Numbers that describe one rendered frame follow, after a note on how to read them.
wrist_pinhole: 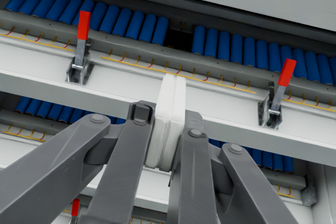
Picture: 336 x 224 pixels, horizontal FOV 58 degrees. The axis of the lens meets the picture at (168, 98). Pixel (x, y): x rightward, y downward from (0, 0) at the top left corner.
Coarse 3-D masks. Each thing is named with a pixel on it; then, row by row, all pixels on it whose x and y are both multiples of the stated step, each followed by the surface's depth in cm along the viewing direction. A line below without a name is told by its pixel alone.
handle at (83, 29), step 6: (84, 12) 38; (90, 12) 38; (84, 18) 38; (78, 24) 38; (84, 24) 38; (78, 30) 38; (84, 30) 38; (78, 36) 39; (84, 36) 38; (78, 42) 39; (84, 42) 39; (78, 48) 39; (84, 48) 39; (78, 54) 39; (78, 60) 40
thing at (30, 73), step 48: (0, 0) 48; (192, 0) 49; (0, 48) 42; (48, 96) 42; (96, 96) 41; (144, 96) 41; (192, 96) 42; (288, 96) 45; (240, 144) 44; (288, 144) 42
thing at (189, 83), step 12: (36, 48) 43; (48, 48) 43; (96, 60) 43; (132, 72) 43; (144, 72) 43; (192, 84) 43; (204, 84) 43; (240, 96) 43; (252, 96) 43; (288, 108) 44; (300, 108) 43
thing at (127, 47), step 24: (0, 24) 44; (24, 24) 43; (48, 24) 43; (96, 48) 44; (120, 48) 43; (144, 48) 43; (168, 48) 44; (168, 72) 43; (216, 72) 44; (240, 72) 43; (264, 72) 44; (312, 96) 45
